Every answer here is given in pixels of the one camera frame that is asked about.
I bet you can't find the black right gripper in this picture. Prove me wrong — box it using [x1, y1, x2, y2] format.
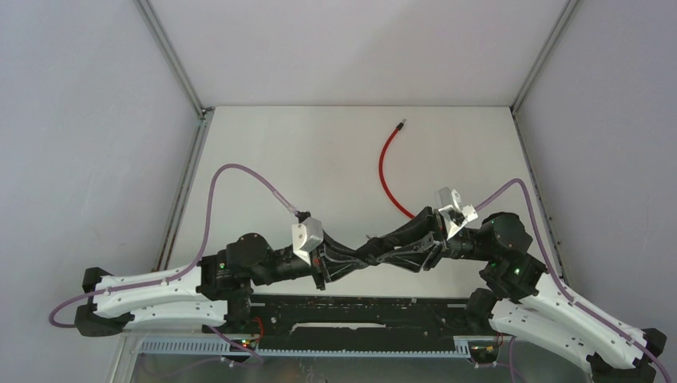
[374, 206, 495, 272]

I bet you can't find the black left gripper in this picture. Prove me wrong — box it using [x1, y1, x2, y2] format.
[251, 227, 369, 290]

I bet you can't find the black padlock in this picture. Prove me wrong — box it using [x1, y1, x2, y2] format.
[357, 237, 397, 266]

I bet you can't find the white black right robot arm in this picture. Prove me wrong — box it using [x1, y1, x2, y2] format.
[358, 205, 667, 382]

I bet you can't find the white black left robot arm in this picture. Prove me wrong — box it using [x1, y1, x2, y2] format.
[74, 233, 377, 338]

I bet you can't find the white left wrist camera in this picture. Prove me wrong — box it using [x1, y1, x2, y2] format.
[291, 217, 324, 265]

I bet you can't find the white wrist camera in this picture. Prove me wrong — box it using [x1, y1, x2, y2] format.
[291, 217, 324, 265]
[435, 188, 478, 240]

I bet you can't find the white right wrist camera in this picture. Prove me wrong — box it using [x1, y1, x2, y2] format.
[435, 188, 478, 240]

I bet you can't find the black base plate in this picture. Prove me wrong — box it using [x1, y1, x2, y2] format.
[200, 293, 525, 357]

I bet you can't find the red cable lock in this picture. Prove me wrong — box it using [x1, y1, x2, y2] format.
[377, 119, 416, 220]

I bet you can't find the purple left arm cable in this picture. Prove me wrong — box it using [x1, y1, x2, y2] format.
[48, 163, 303, 330]

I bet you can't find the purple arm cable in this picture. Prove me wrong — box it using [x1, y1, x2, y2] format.
[473, 178, 677, 383]
[48, 163, 303, 330]

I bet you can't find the aluminium frame rail left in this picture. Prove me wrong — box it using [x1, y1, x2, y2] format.
[108, 0, 216, 383]

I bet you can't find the aluminium frame rail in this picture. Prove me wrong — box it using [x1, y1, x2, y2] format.
[108, 0, 216, 383]
[511, 1, 586, 293]

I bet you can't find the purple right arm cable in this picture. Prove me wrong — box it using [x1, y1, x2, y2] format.
[473, 178, 677, 383]

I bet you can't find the aluminium frame rail right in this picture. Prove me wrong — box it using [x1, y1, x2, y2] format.
[511, 1, 586, 293]

